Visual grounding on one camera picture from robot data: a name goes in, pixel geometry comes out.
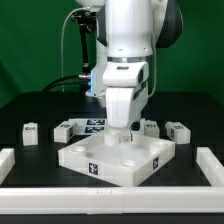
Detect white right fence piece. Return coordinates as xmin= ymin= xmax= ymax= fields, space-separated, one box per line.
xmin=196 ymin=147 xmax=224 ymax=187

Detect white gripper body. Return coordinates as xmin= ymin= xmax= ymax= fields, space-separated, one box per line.
xmin=106 ymin=87 xmax=148 ymax=129

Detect white marker tag sheet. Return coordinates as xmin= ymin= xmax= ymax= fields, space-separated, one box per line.
xmin=70 ymin=118 xmax=108 ymax=136

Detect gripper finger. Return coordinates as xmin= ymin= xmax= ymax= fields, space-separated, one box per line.
xmin=120 ymin=129 xmax=132 ymax=142

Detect white camera cable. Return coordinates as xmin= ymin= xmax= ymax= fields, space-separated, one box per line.
xmin=60 ymin=7 xmax=83 ymax=93

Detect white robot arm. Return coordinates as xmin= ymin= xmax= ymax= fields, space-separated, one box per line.
xmin=76 ymin=0 xmax=183 ymax=142

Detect black camera on stand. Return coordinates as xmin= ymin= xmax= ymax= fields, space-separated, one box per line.
xmin=71 ymin=9 xmax=96 ymax=24

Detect white front fence wall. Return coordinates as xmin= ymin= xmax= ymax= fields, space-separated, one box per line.
xmin=0 ymin=187 xmax=224 ymax=214

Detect white square table top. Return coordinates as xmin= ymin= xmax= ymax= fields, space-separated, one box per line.
xmin=58 ymin=130 xmax=175 ymax=187

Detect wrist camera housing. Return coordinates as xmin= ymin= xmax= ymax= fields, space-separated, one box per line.
xmin=103 ymin=62 xmax=149 ymax=87

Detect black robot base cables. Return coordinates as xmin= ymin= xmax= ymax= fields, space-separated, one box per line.
xmin=41 ymin=74 xmax=92 ymax=93

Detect white left fence piece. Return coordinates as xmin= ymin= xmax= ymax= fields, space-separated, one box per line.
xmin=0 ymin=148 xmax=15 ymax=185

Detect black camera stand pole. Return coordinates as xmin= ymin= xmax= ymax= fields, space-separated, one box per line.
xmin=79 ymin=24 xmax=90 ymax=74

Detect white fence piece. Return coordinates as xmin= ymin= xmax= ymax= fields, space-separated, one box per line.
xmin=196 ymin=147 xmax=224 ymax=187
xmin=0 ymin=148 xmax=15 ymax=185

